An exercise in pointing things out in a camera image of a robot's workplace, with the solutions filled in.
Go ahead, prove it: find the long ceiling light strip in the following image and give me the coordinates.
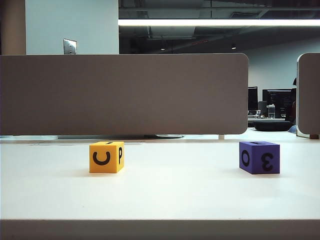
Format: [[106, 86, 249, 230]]
[[118, 18, 320, 27]]

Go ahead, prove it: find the tilting black computer monitor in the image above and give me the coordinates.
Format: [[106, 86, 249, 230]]
[[262, 89, 293, 117]]

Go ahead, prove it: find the black round cushion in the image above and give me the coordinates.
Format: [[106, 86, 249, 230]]
[[253, 120, 294, 132]]

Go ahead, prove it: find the wide grey desk divider panel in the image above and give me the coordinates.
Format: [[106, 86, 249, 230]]
[[0, 52, 250, 136]]

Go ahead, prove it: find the yellow letter block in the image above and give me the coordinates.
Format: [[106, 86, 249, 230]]
[[89, 140, 125, 174]]

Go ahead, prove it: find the purple letter block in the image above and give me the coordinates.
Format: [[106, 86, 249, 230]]
[[238, 140, 281, 175]]

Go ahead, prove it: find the silver wall switch plate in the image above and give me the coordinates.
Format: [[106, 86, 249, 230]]
[[63, 38, 78, 55]]

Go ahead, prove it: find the person in background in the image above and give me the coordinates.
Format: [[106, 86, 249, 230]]
[[290, 77, 298, 125]]

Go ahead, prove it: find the narrow grey desk divider panel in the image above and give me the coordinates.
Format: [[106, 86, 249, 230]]
[[296, 52, 320, 138]]

